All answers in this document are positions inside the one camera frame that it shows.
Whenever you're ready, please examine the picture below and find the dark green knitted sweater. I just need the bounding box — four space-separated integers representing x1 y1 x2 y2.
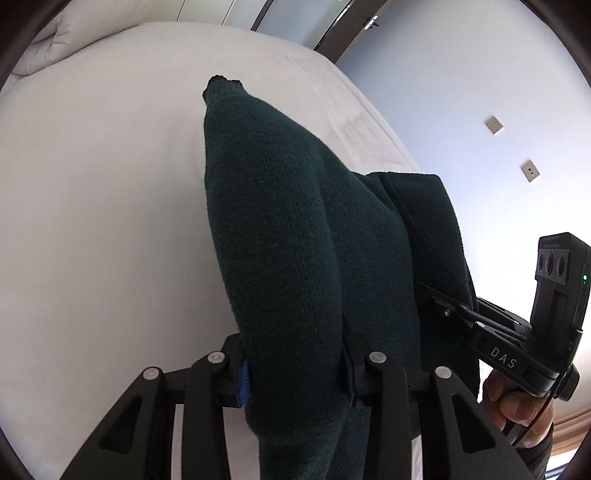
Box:
204 76 480 479

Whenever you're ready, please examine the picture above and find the right hand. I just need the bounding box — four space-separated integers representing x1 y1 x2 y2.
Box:
481 370 555 449

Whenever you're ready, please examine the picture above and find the white bed sheet mattress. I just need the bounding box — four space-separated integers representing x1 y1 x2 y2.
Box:
1 22 416 479

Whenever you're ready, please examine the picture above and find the dark framed door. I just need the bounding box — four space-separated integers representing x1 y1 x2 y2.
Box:
250 0 392 63

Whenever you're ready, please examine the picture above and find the rolled beige duvet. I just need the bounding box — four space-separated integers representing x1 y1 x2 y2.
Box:
9 0 158 77

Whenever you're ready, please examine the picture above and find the white wall socket lower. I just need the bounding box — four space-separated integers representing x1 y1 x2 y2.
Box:
521 160 540 182

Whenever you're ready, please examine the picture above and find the white wall socket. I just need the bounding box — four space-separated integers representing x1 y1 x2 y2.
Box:
521 160 540 182
485 115 504 135

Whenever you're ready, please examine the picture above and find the white wall socket upper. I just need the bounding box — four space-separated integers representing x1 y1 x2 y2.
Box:
485 115 504 135

